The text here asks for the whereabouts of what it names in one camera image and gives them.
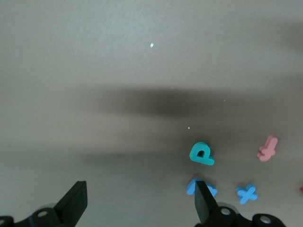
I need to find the pink foam letter f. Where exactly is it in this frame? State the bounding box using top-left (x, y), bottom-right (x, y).
top-left (257, 135), bottom-right (279, 162)

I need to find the teal foam letter p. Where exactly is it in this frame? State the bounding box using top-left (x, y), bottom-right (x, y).
top-left (189, 141), bottom-right (215, 166)

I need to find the blue foam letter x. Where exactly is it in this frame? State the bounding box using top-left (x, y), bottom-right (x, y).
top-left (235, 183), bottom-right (258, 205)

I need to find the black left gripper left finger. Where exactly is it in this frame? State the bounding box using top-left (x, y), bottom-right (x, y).
top-left (0, 181), bottom-right (88, 227)

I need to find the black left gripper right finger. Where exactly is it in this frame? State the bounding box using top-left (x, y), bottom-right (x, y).
top-left (194, 180), bottom-right (288, 227)

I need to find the blue foam letter m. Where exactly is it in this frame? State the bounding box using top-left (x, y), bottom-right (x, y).
top-left (186, 178), bottom-right (218, 197)

